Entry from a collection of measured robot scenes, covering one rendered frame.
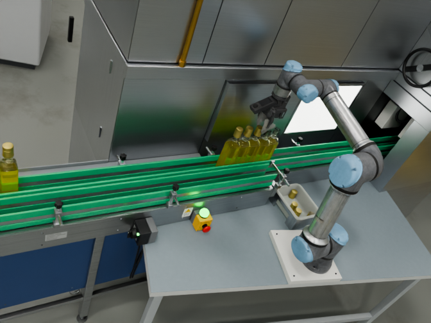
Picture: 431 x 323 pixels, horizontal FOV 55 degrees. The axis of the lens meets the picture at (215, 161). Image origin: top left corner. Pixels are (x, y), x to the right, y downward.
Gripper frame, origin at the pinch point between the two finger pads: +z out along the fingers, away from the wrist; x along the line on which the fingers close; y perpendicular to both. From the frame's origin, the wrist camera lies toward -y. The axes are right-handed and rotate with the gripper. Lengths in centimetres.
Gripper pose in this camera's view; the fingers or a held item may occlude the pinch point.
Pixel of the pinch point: (259, 129)
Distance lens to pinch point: 193.6
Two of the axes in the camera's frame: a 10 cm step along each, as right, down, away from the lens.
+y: 8.5, -0.9, 5.1
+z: -3.0, 7.1, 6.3
